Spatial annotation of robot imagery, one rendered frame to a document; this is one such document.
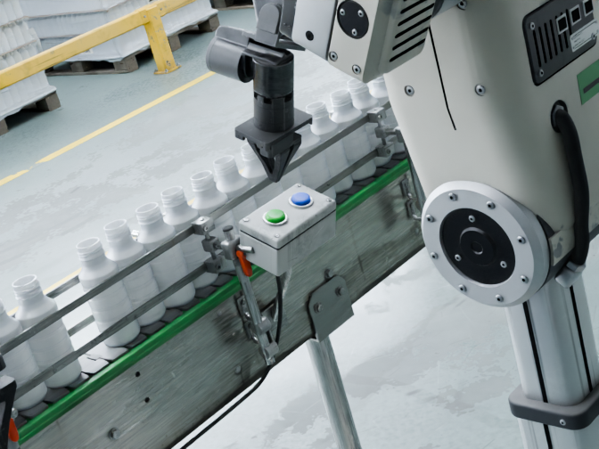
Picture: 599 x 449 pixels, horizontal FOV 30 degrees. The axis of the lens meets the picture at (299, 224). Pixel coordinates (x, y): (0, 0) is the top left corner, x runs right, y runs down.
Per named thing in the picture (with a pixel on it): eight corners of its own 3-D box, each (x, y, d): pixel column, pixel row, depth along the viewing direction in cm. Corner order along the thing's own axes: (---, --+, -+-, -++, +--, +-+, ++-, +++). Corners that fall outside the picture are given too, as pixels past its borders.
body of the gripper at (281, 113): (233, 139, 158) (231, 93, 154) (280, 111, 165) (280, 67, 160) (266, 155, 155) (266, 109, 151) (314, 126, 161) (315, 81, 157)
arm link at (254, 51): (277, 63, 149) (302, 47, 153) (236, 49, 152) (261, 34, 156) (278, 108, 153) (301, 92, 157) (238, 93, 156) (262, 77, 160)
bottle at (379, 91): (377, 155, 215) (356, 75, 209) (396, 142, 219) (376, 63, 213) (402, 157, 211) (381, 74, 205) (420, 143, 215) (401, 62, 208)
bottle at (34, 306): (57, 394, 159) (16, 294, 153) (36, 385, 164) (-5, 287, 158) (91, 372, 163) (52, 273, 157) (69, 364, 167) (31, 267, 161)
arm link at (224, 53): (283, 5, 147) (315, 12, 155) (214, -16, 152) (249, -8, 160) (259, 93, 150) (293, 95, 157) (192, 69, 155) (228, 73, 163)
